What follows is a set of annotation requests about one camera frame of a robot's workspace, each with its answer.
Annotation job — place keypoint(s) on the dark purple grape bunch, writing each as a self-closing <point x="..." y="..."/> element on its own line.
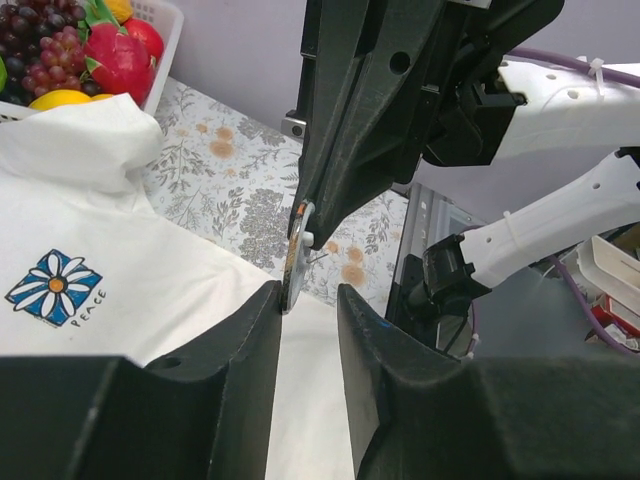
<point x="24" y="23"/>

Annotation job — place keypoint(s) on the yellow lemon back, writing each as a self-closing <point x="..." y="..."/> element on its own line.
<point x="122" y="10"/>

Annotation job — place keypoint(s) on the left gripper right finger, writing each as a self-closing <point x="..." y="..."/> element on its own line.
<point x="414" y="413"/>

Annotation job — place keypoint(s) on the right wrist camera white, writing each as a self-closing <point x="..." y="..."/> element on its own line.
<point x="293" y="125"/>

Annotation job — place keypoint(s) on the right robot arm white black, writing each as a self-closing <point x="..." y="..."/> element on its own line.
<point x="569" y="103"/>

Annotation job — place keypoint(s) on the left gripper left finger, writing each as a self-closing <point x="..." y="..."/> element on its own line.
<point x="201" y="411"/>

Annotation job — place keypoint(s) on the yellow orange front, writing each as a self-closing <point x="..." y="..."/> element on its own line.
<point x="100" y="97"/>

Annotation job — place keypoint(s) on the red grape bunch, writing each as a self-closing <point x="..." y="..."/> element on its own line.
<point x="58" y="66"/>

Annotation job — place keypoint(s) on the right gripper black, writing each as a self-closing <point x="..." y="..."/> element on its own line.
<point x="474" y="112"/>

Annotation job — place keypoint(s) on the green watermelon ball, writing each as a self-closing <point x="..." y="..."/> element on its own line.
<point x="3" y="75"/>

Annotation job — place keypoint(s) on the white t-shirt daisy print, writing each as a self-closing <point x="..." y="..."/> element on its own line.
<point x="88" y="268"/>

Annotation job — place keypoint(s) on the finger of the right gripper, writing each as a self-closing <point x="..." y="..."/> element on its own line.
<point x="331" y="35"/>

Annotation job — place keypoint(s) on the red apple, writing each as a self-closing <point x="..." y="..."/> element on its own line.
<point x="147" y="34"/>

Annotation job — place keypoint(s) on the yellow orange left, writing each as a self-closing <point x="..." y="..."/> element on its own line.
<point x="58" y="98"/>

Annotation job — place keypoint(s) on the white plastic fruit basket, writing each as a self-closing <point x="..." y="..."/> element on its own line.
<point x="164" y="17"/>

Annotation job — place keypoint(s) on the red dragon fruit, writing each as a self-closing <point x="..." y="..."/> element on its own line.
<point x="118" y="62"/>

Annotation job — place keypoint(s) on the small round brooch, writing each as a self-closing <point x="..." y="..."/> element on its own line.
<point x="298" y="256"/>

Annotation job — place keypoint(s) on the yellow orange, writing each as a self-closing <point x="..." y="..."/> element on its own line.
<point x="100" y="97"/>
<point x="58" y="98"/>

